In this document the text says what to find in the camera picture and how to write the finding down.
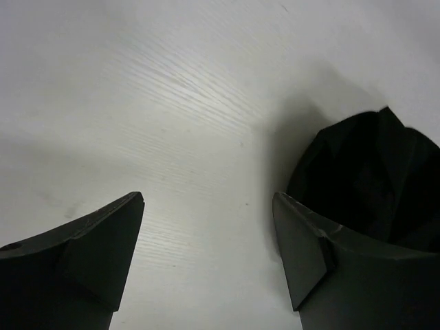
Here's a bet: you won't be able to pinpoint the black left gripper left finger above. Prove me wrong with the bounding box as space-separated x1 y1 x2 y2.
1 192 144 329

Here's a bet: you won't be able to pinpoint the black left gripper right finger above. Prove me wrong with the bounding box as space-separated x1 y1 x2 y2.
272 192 439 329

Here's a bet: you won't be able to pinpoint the black trousers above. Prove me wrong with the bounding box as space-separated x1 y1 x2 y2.
287 108 439 252

